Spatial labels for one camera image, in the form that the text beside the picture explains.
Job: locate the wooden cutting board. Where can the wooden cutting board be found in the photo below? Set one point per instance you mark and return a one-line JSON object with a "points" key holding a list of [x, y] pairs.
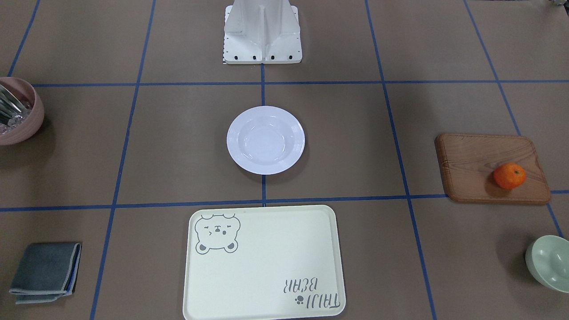
{"points": [[467, 163]]}

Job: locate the folded grey cloth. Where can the folded grey cloth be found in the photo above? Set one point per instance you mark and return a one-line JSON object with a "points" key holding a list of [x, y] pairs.
{"points": [[46, 272]]}

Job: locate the white round plate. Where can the white round plate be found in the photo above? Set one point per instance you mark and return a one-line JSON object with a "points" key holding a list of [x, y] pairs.
{"points": [[265, 140]]}

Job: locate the metal scoop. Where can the metal scoop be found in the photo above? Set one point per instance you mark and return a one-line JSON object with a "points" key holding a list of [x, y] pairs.
{"points": [[12, 101]]}

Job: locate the cream bear print tray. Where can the cream bear print tray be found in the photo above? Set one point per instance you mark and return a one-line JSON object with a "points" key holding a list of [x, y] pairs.
{"points": [[265, 263]]}

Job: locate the pink bowl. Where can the pink bowl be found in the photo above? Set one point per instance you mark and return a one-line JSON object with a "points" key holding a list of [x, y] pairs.
{"points": [[23, 91]]}

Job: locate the orange mandarin fruit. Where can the orange mandarin fruit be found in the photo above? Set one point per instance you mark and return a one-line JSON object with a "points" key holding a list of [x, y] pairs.
{"points": [[509, 176]]}

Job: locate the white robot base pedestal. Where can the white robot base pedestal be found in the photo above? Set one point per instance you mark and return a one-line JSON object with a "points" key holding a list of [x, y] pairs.
{"points": [[262, 32]]}

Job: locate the ice cubes in bowl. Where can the ice cubes in bowl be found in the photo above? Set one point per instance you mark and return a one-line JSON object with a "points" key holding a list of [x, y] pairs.
{"points": [[9, 119]]}

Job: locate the green ceramic bowl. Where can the green ceramic bowl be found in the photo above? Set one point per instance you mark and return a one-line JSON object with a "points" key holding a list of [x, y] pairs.
{"points": [[547, 259]]}

